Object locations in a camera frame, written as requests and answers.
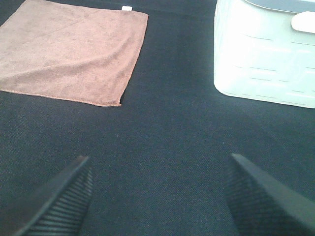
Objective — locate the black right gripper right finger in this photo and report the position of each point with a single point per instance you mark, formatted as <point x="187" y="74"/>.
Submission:
<point x="261" y="205"/>

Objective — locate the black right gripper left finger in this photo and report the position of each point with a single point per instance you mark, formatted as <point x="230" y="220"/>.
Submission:
<point x="57" y="208"/>

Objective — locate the brown microfiber towel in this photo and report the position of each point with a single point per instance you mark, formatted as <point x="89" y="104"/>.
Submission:
<point x="69" y="52"/>

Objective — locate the black table cover cloth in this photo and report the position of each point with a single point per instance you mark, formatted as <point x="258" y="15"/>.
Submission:
<point x="159" y="158"/>

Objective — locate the white plastic basket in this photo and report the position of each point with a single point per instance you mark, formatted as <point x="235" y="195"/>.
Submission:
<point x="265" y="50"/>

